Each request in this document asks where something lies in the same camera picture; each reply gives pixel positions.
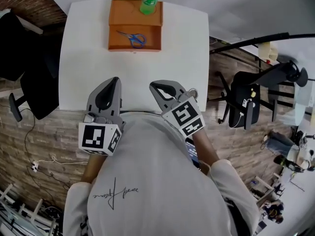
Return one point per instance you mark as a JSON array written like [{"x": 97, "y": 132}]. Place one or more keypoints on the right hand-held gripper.
[{"x": 184, "y": 114}]

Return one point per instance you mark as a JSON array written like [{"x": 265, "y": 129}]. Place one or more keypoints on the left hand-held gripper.
[{"x": 92, "y": 136}]

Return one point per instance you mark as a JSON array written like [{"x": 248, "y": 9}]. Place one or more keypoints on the orange wooden box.
[{"x": 128, "y": 13}]

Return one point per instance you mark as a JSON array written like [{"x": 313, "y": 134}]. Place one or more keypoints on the person's right forearm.
[{"x": 205, "y": 151}]

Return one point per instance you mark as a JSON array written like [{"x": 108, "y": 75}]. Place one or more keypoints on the person's left forearm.
[{"x": 93, "y": 168}]

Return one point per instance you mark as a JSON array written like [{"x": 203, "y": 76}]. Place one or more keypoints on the round silver table grommet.
[{"x": 194, "y": 92}]

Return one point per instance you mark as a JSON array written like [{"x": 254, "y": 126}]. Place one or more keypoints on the black timer tablet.
[{"x": 193, "y": 154}]

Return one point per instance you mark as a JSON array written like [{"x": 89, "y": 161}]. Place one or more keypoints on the black mesh office chair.
[{"x": 242, "y": 102}]

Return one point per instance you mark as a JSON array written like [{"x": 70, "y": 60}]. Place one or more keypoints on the person's white shirt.
[{"x": 157, "y": 181}]

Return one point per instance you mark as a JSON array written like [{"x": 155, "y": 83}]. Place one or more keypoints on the green plastic bottle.
[{"x": 148, "y": 1}]

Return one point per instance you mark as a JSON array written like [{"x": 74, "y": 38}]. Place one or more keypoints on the white power strip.
[{"x": 34, "y": 166}]

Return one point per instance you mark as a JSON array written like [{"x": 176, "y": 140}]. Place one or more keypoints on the white metal rack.
[{"x": 24, "y": 213}]

